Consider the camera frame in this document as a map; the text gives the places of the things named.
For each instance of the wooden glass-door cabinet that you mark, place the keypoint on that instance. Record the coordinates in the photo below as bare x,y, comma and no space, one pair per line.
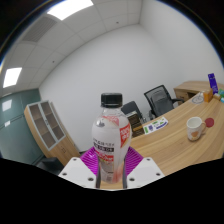
50,133

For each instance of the clear black-capped drink bottle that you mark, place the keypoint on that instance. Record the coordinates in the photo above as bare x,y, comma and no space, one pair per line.
111,140

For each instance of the white ceiling light panel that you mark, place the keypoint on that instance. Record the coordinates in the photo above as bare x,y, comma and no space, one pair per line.
11,77
68,8

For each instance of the black sofa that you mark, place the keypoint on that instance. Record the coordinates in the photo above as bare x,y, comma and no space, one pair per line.
50,164

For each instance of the tan cardboard box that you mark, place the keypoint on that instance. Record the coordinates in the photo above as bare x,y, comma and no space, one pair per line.
138,130

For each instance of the black mesh office chair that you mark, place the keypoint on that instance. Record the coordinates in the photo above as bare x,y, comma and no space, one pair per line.
160,100

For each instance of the ceiling air vent grille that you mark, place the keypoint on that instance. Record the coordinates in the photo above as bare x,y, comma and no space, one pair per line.
39,28

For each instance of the small yellowish box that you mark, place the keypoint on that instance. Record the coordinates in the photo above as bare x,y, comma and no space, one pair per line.
217,96

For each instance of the white ceramic mug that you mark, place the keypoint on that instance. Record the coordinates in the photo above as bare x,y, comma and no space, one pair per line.
194,128

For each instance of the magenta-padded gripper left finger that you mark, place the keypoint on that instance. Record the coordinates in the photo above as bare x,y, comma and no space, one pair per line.
80,168

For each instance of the purple upright box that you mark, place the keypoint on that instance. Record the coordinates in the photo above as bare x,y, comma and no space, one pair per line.
213,82

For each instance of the dark grey padded chair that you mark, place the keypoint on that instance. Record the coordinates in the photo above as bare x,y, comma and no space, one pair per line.
131,108

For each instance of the white green printed leaflet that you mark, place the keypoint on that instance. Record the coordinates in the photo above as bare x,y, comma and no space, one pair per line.
155,125

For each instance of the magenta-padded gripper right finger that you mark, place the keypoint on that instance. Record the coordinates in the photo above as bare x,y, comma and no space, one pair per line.
143,168

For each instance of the orange box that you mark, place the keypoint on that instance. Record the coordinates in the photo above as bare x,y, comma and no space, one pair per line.
208,95

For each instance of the wooden side desk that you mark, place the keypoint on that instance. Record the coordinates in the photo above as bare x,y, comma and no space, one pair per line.
191,87

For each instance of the dark brown printed box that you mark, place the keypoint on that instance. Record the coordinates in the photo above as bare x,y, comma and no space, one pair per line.
135,121

